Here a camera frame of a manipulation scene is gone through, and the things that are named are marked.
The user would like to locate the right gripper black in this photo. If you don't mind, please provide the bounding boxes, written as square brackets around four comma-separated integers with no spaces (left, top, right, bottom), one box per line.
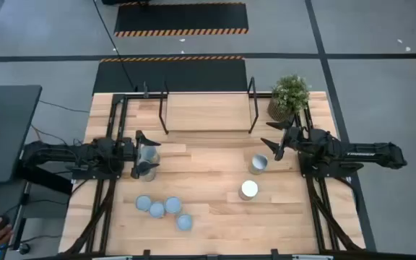
[260,121,305,162]

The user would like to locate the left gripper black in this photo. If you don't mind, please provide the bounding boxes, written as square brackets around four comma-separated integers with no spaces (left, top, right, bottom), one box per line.
[119,129,162,181]

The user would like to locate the tin can bluish lid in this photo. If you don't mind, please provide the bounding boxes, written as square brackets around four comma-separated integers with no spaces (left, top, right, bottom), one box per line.
[148,201,166,220]
[134,194,152,212]
[175,213,194,232]
[163,196,183,215]

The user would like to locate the potted green plant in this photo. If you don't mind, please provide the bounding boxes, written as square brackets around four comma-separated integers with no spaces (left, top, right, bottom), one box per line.
[267,74,311,123]

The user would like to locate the black mat hazard stripe edge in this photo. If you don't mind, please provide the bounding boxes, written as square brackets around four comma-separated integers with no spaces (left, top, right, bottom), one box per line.
[92,56,248,95]

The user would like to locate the black desk foot beam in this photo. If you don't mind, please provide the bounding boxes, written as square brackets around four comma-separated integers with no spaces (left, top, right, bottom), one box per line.
[14,158,74,196]

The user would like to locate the dark grey desk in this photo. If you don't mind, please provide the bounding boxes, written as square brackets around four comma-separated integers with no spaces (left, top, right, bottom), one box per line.
[0,84,43,184]

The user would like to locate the grey metal desk leg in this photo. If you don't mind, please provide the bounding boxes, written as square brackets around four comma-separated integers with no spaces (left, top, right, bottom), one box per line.
[8,180,32,252]

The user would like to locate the black mat hazard stripe edges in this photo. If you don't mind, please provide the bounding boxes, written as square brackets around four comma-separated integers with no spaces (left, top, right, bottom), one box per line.
[113,1,250,38]

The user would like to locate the black equipment base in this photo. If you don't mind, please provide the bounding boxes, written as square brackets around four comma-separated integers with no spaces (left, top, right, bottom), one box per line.
[101,0,151,7]

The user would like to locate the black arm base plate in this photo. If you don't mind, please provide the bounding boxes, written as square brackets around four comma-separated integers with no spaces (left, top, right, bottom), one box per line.
[298,149,365,178]
[71,166,123,181]

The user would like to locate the wooden shelf black metal frame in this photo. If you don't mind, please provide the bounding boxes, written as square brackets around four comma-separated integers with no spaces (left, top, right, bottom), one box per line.
[158,76,260,136]

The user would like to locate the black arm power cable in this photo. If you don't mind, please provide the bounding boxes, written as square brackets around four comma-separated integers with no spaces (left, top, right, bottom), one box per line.
[30,124,86,147]

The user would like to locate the thin grey floor cable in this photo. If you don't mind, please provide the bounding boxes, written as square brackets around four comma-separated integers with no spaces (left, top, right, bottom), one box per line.
[38,100,90,114]

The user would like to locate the long black floor cable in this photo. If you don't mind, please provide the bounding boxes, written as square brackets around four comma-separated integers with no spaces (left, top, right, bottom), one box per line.
[91,0,139,93]

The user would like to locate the black aluminium rig frame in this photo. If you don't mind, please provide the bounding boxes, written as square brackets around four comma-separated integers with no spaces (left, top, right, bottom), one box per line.
[58,92,367,260]

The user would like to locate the black mouse cable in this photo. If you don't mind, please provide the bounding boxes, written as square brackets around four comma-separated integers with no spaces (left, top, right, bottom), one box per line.
[11,234,63,254]

